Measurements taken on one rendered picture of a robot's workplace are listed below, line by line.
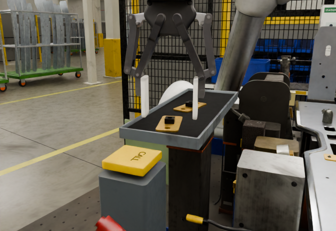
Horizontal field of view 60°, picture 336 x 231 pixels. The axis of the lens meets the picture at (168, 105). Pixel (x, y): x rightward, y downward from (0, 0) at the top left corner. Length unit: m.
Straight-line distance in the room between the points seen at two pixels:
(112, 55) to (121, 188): 8.06
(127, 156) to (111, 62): 8.09
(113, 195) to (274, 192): 0.25
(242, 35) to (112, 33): 7.50
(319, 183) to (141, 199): 0.46
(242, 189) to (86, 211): 0.73
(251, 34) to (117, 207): 0.80
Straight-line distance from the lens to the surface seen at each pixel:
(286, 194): 0.50
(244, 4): 1.01
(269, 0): 1.00
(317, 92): 1.57
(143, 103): 0.50
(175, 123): 0.51
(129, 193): 0.38
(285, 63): 1.26
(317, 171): 0.79
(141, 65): 0.49
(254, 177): 0.49
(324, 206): 0.65
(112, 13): 8.44
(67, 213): 1.14
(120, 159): 0.39
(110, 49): 8.44
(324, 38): 1.55
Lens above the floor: 1.32
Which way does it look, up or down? 14 degrees down
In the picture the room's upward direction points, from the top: straight up
